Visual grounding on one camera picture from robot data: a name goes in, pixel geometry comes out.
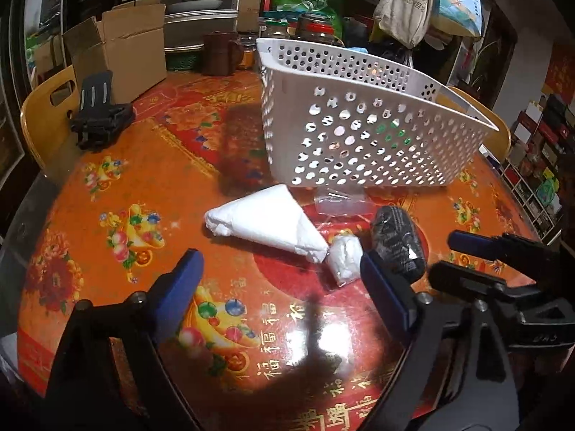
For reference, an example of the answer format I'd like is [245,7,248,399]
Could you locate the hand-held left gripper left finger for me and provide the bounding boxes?
[42,248,205,431]

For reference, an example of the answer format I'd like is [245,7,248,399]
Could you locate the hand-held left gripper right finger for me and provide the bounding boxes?
[355,250,524,431]

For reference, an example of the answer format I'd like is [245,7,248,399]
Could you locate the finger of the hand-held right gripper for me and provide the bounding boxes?
[428,260,510,306]
[448,230,546,274]

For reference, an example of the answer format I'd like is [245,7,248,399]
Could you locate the black socks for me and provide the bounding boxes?
[371,205,427,284]

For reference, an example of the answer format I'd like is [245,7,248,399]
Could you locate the small white cloth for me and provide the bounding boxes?
[326,231,364,287]

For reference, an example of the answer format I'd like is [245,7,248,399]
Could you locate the white towel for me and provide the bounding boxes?
[204,183,331,265]

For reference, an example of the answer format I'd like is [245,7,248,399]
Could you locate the green snack packet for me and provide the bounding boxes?
[376,120,410,145]

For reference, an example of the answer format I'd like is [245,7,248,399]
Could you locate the white perforated plastic basket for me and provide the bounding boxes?
[255,38,501,188]

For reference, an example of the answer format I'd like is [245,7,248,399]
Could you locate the shelf of boxes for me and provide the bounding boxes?
[502,93,575,241]

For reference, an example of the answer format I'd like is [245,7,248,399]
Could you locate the clear plastic wrapper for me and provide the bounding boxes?
[313,187,373,217]

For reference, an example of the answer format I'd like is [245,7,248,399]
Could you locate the wooden chair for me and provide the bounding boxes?
[445,85,513,162]
[20,64,82,170]

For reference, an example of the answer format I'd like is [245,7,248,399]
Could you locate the red printed tablecloth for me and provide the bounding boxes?
[15,69,542,431]

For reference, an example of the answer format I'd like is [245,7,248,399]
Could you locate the black phone holder clamp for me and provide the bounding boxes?
[69,70,135,152]

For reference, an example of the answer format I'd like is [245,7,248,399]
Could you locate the green woven basket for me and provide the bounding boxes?
[166,49,204,71]

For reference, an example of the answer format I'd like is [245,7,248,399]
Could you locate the blue printed paper bag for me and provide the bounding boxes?
[430,0,484,39]

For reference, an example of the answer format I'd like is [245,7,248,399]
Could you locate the beige canvas tote bag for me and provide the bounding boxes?
[373,0,437,49]

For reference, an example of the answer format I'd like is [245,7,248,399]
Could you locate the brown mug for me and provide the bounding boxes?
[201,31,244,77]

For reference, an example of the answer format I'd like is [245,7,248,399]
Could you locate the open cardboard box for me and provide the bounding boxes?
[62,4,168,105]

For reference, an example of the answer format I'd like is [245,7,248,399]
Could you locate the small glass jar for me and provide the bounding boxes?
[237,31,258,71]

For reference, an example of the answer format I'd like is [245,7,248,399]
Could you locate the large glass jar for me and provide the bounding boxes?
[295,14,336,46]

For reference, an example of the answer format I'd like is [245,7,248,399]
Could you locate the grey plastic drawer stack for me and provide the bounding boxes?
[158,0,241,51]

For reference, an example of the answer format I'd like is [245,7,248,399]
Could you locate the red wall poster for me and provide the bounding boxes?
[541,45,575,96]

